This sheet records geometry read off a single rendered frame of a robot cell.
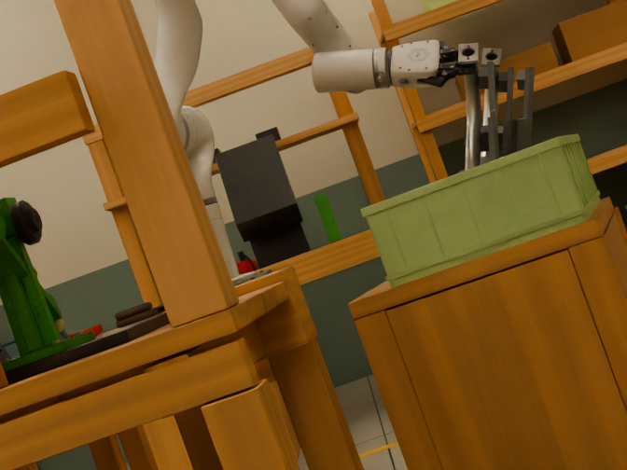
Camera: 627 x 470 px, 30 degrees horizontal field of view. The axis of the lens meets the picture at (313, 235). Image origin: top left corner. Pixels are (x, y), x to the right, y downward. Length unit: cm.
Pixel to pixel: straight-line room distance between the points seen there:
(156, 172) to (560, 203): 90
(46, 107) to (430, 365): 101
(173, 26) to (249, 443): 117
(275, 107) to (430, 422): 547
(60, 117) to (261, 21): 613
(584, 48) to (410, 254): 514
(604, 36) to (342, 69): 508
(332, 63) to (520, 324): 65
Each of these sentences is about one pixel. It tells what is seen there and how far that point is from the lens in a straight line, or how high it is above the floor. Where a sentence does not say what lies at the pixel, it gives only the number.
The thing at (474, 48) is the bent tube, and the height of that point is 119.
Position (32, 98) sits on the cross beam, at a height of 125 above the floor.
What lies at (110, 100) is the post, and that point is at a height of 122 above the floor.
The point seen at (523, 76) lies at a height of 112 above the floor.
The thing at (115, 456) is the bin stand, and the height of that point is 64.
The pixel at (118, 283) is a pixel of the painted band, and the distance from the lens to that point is 776.
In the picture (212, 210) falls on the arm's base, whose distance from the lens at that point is 262.
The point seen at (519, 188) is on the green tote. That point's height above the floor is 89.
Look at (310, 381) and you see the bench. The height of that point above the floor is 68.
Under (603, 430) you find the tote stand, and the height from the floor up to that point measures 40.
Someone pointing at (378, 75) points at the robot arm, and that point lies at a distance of 242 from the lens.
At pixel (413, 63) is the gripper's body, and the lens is 241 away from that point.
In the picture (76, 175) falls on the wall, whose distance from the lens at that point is 783.
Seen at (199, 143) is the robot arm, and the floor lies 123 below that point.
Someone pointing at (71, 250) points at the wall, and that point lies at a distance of 782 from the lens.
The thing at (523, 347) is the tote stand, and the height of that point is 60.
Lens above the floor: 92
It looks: level
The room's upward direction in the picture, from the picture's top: 20 degrees counter-clockwise
